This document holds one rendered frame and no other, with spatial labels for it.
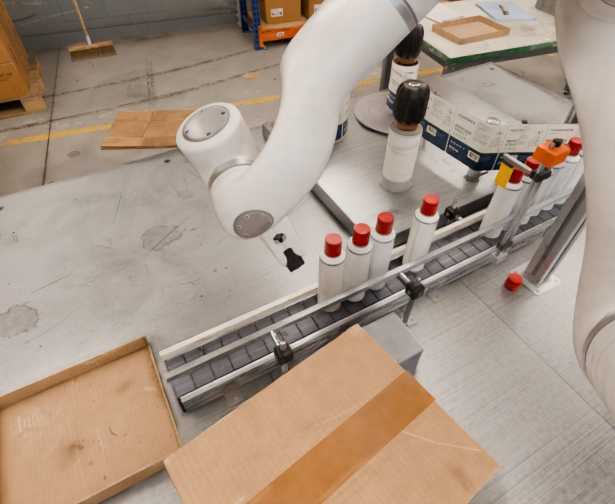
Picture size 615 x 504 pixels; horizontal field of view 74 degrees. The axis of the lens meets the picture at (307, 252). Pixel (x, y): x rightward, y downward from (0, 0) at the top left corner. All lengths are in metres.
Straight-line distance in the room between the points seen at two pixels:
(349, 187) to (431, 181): 0.24
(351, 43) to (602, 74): 0.24
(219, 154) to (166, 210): 0.79
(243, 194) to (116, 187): 0.98
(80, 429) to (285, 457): 0.51
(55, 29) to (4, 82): 1.49
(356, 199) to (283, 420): 0.76
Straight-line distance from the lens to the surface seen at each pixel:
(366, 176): 1.25
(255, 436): 0.53
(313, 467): 0.52
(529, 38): 2.72
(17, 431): 0.99
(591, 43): 0.54
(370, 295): 0.93
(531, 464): 0.91
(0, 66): 3.89
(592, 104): 0.49
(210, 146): 0.48
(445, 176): 1.31
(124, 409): 0.92
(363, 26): 0.48
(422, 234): 0.91
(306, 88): 0.46
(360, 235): 0.77
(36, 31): 5.32
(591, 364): 0.53
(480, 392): 0.93
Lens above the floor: 1.62
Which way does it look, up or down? 47 degrees down
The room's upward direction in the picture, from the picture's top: straight up
